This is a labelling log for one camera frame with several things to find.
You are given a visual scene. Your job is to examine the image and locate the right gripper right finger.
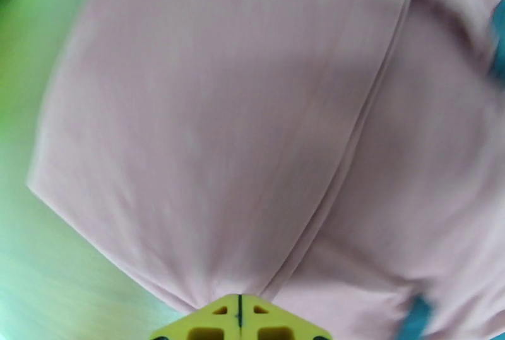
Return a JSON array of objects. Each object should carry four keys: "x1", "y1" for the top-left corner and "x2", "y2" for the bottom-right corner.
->
[{"x1": 239, "y1": 295, "x2": 333, "y2": 340}]

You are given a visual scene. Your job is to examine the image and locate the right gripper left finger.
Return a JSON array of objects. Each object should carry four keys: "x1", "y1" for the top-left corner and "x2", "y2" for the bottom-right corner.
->
[{"x1": 150, "y1": 293, "x2": 241, "y2": 340}]

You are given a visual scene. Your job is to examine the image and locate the pale pink tank top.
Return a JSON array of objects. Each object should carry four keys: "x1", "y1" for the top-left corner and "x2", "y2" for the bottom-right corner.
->
[{"x1": 25, "y1": 0, "x2": 505, "y2": 340}]

